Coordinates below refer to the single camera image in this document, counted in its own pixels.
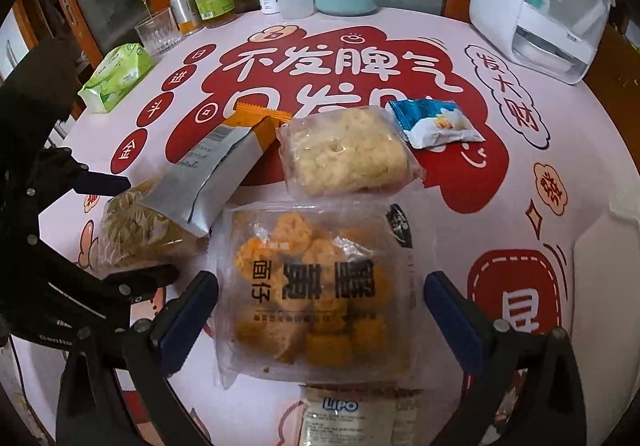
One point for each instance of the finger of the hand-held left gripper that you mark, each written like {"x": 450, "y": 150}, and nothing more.
{"x": 102, "y": 184}
{"x": 140, "y": 278}

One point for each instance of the small metal tin can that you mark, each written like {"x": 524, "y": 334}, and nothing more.
{"x": 182, "y": 11}

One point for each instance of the white countertop appliance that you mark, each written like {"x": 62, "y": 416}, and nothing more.
{"x": 495, "y": 1}

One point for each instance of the clear packet of pale pastry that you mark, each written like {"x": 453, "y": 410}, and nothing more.
{"x": 345, "y": 151}

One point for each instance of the clear packet of yellow crisps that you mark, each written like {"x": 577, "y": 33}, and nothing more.
{"x": 135, "y": 236}

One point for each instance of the white plastic tray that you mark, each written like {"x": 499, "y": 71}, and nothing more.
{"x": 610, "y": 301}

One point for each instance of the clear packet of orange puffs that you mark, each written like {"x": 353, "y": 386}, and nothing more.
{"x": 320, "y": 296}

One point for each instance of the blue and white snack packet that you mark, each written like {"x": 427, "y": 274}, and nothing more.
{"x": 435, "y": 126}

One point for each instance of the beige labelled snack packet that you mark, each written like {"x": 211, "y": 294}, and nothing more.
{"x": 350, "y": 418}

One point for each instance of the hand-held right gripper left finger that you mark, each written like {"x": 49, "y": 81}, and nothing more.
{"x": 187, "y": 321}

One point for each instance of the orange and grey snack packet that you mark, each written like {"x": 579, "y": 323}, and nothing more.
{"x": 210, "y": 176}

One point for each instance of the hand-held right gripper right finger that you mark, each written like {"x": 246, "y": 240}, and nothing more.
{"x": 452, "y": 321}

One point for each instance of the green tissue pack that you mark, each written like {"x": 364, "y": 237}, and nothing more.
{"x": 117, "y": 78}

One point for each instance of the ribbed drinking glass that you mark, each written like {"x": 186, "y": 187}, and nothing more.
{"x": 157, "y": 33}

